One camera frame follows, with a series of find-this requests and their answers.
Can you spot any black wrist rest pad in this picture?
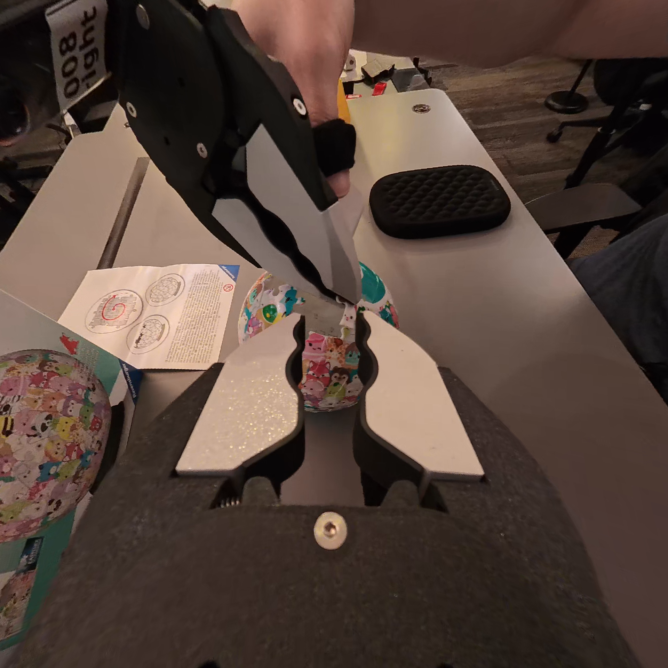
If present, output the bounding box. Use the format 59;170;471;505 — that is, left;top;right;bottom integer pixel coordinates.
368;164;512;240

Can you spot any person's leg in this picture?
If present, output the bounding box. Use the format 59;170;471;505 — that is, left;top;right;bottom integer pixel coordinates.
569;213;668;405

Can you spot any person's right forearm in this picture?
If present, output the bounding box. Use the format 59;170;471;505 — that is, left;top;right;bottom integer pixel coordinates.
355;0;668;70

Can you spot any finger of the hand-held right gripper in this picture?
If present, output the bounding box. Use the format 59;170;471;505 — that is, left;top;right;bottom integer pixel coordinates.
210;194;340;301
244;124;364;306

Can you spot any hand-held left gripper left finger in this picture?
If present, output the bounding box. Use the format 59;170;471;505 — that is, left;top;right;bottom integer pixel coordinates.
175;312;308;483

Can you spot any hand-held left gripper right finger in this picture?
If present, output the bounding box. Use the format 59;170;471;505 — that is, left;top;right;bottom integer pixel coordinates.
353;310;486;491

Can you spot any white instruction leaflet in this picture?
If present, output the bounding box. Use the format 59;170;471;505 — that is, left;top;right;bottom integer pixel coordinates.
57;263;244;372

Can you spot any colourful puzzle ball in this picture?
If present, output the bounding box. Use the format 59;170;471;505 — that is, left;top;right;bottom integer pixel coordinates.
237;260;404;414

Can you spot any person's right hand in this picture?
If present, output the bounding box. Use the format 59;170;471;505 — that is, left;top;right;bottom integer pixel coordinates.
230;0;361;200

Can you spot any white puzzle packaging box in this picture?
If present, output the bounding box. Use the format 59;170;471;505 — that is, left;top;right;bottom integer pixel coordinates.
0;288;145;653

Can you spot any black office chair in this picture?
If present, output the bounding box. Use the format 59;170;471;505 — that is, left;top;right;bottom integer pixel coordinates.
524;183;644;259
544;56;668;190

